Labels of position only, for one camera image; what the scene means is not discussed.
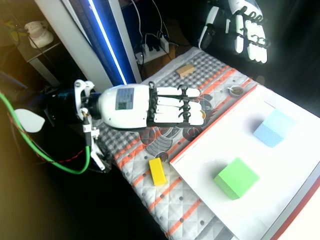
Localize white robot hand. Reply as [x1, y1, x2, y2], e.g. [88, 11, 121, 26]
[198, 0, 273, 65]
[98, 81, 207, 131]

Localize light blue foam cube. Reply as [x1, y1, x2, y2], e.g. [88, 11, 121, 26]
[252, 108, 298, 149]

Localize green foam cube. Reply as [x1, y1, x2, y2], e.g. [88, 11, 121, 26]
[213, 156, 261, 201]

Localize large white board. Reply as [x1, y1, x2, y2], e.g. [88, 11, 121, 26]
[169, 83, 320, 240]

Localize yellow rectangular block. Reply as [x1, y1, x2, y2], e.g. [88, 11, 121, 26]
[148, 157, 168, 187]

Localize white power strip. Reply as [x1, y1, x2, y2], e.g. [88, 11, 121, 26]
[134, 34, 171, 64]

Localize small wooden block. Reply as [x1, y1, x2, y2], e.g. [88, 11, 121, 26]
[175, 63, 196, 77]

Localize white pillar with blue light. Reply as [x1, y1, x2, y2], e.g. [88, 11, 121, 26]
[33, 0, 143, 87]

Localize grey shelf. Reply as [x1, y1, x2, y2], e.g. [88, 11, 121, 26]
[24, 41, 66, 88]

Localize red and black twisted cable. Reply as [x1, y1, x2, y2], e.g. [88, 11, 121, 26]
[6, 111, 88, 164]

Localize green cable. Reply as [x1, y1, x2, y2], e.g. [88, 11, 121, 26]
[0, 91, 91, 175]

